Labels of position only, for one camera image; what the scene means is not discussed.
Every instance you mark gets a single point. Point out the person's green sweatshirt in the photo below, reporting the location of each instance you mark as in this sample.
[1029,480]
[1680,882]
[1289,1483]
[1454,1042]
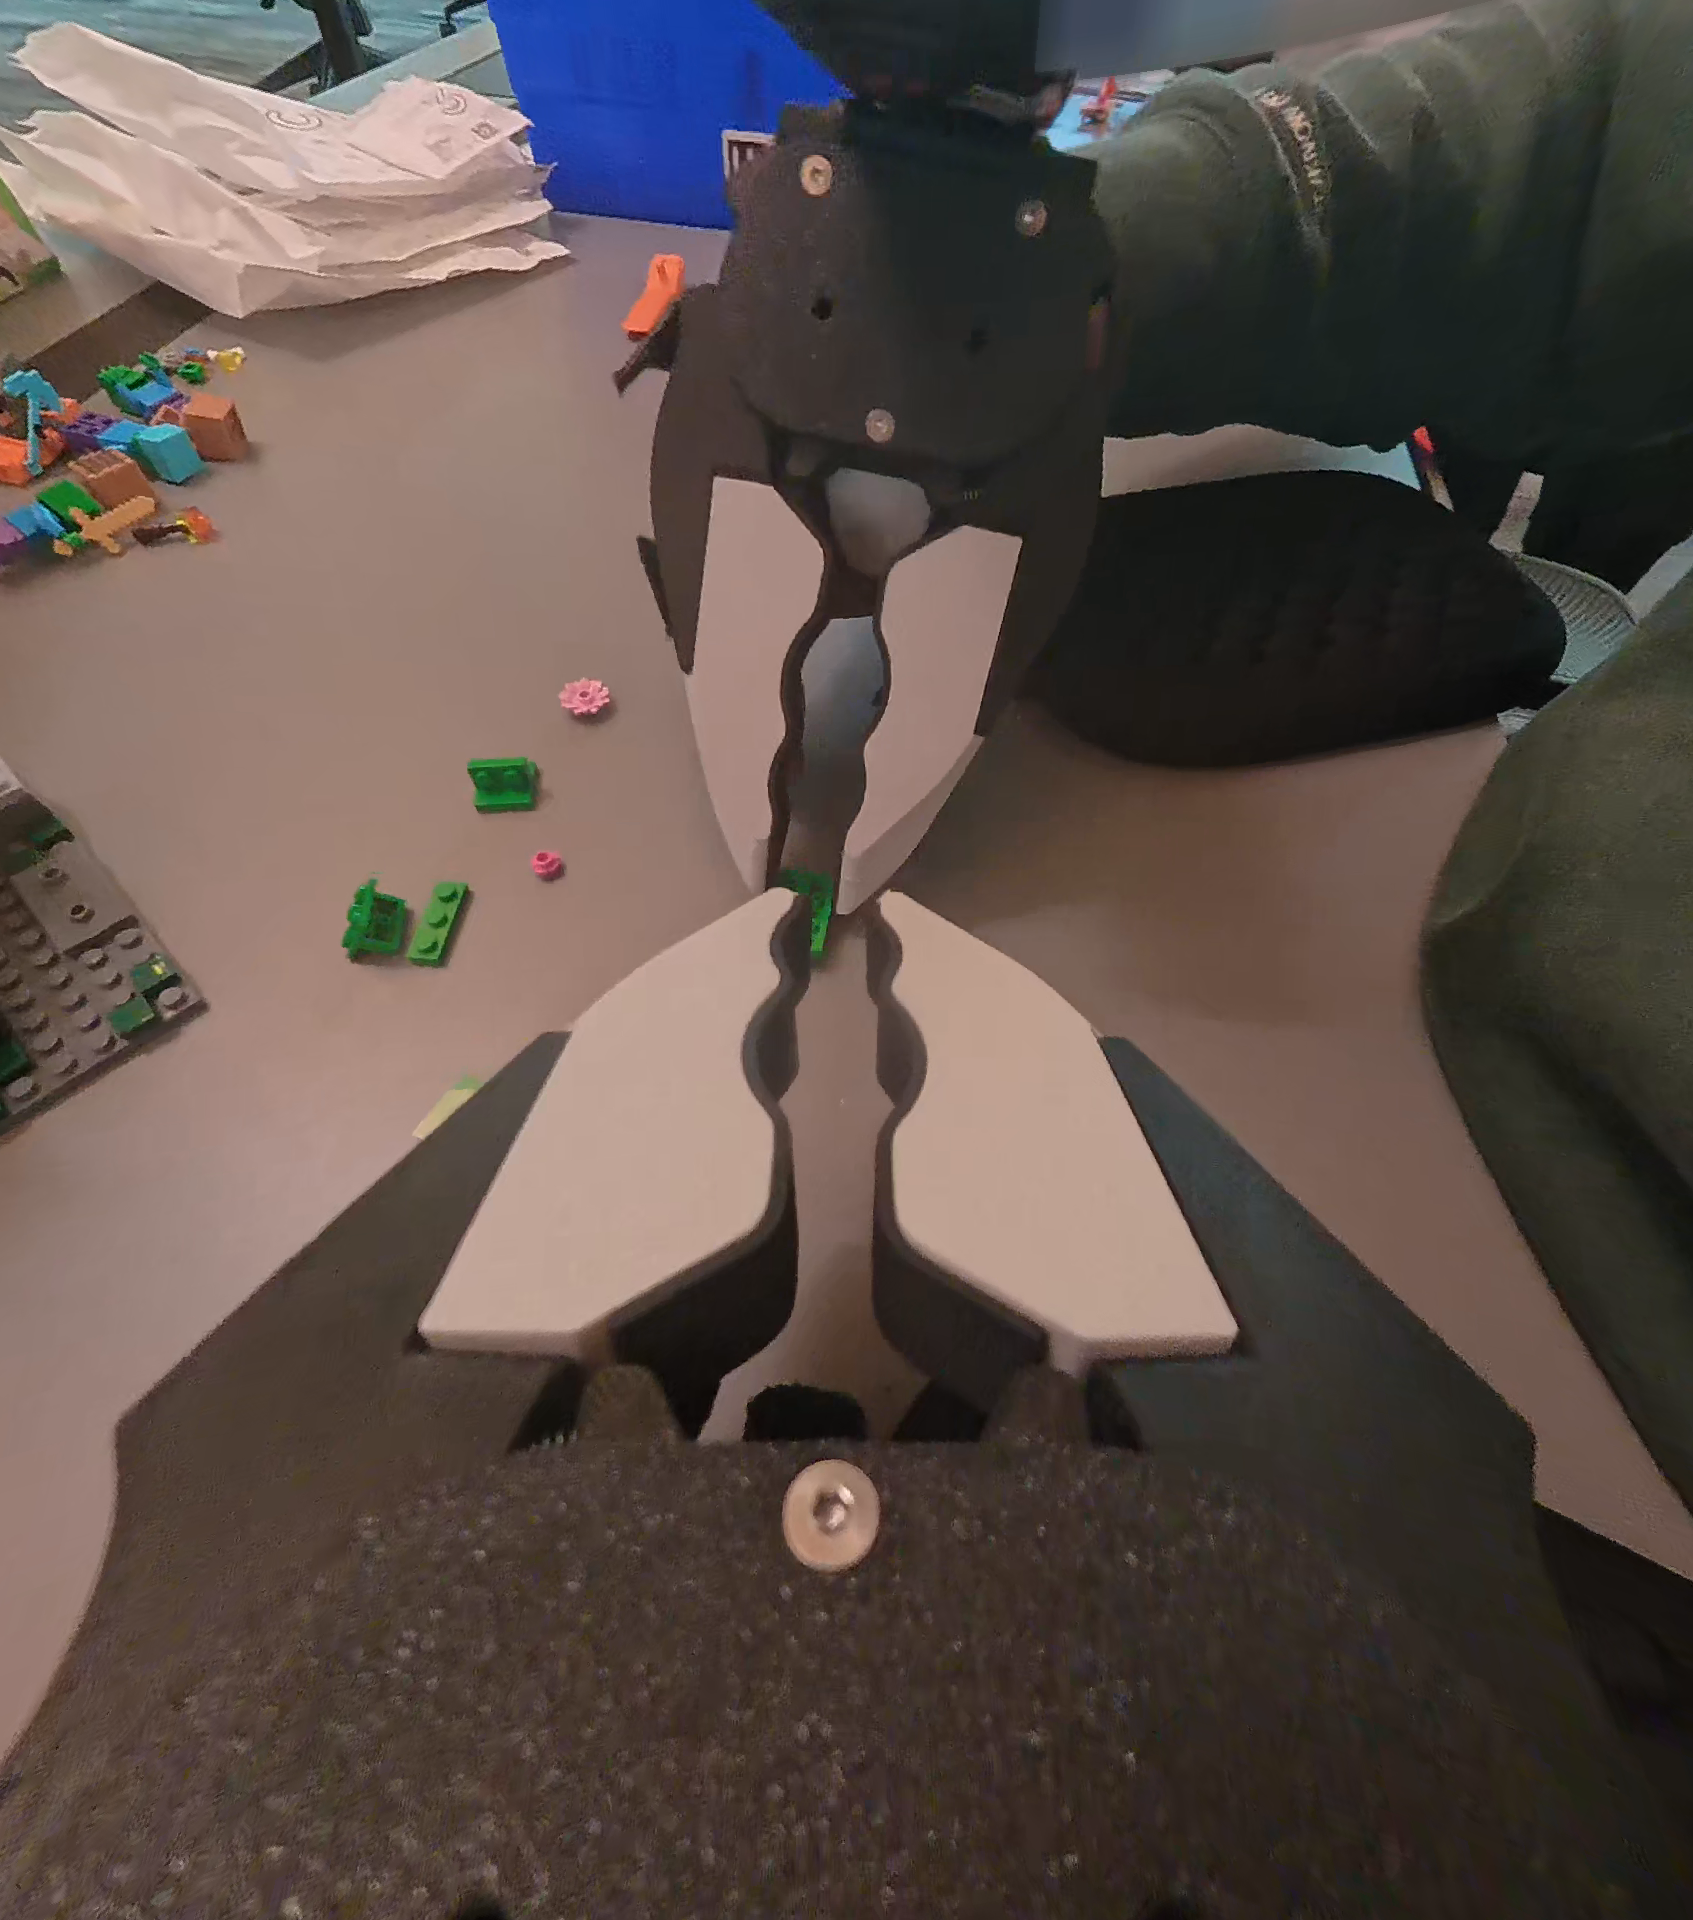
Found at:
[1641,976]

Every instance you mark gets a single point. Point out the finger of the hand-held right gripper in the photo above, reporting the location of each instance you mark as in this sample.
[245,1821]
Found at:
[739,659]
[942,674]

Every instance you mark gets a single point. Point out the large pink toy flower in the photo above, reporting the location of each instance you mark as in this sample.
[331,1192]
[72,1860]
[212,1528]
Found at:
[583,698]

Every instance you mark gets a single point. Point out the green toy bracket brick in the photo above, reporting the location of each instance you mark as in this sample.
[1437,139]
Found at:
[501,786]

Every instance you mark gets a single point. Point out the grey desk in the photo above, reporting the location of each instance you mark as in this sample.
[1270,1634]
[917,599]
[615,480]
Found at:
[381,568]

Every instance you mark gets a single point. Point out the green narrow toy plate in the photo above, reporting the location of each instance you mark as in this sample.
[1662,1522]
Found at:
[438,921]

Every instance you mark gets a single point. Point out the orange toy piece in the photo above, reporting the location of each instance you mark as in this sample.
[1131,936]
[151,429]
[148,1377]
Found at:
[655,293]

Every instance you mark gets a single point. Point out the grey toy brick building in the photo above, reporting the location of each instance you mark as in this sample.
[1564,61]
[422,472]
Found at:
[36,960]

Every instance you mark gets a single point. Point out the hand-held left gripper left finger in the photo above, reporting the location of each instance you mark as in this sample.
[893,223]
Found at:
[621,1171]

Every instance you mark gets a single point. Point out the black office chair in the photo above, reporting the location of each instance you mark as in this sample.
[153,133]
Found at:
[337,36]

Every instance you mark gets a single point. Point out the green toy brick assembly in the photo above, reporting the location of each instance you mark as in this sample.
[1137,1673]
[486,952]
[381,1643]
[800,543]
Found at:
[808,900]

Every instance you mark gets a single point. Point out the green ridged toy piece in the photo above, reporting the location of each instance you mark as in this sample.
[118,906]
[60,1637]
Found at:
[374,921]

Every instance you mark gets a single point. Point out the pile of white paper bags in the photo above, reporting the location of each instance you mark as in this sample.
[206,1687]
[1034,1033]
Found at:
[260,194]

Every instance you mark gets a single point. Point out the pile of colourful toy bricks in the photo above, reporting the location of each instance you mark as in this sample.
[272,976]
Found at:
[111,448]

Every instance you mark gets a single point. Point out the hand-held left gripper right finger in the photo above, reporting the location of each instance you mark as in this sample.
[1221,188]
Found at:
[1056,1186]

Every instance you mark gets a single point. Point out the blue plastic bin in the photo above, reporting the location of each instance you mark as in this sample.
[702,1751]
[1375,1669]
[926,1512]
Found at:
[621,106]

